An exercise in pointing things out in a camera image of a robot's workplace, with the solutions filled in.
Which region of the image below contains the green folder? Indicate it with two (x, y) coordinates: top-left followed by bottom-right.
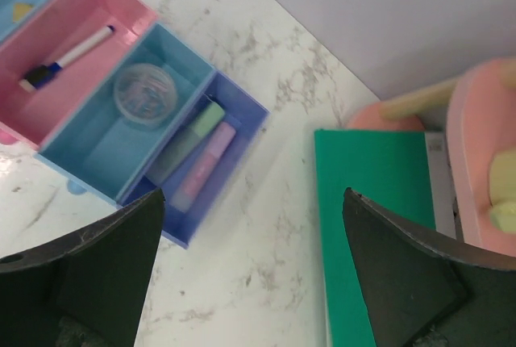
(314, 129), (436, 346)

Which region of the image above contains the pink highlighter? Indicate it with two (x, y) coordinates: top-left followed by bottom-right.
(170, 122), (236, 213)

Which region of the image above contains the purple drawer box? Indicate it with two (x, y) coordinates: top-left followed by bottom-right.
(121, 73), (268, 248)

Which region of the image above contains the teal blue drawer box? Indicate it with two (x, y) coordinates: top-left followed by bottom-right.
(35, 23), (214, 205)

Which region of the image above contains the pink drawer box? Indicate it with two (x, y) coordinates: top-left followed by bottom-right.
(1, 0), (156, 150)

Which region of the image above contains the blue whiteboard marker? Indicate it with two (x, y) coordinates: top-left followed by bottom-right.
(19, 25), (116, 92)

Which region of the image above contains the pink three-tier shelf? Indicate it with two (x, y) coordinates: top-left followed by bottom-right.
(347, 57), (515, 256)

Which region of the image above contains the jar of rubber bands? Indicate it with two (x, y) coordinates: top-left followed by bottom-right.
(113, 63), (178, 128)

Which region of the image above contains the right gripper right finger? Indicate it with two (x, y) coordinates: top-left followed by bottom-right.
(343, 189), (515, 346)

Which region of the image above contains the long green highlighter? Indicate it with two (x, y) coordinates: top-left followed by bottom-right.
(146, 101), (225, 186)

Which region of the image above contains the small yellow eraser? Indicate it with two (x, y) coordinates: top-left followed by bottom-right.
(12, 2), (33, 23)

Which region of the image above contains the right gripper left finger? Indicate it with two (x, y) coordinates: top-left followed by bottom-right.
(1, 190), (164, 346)

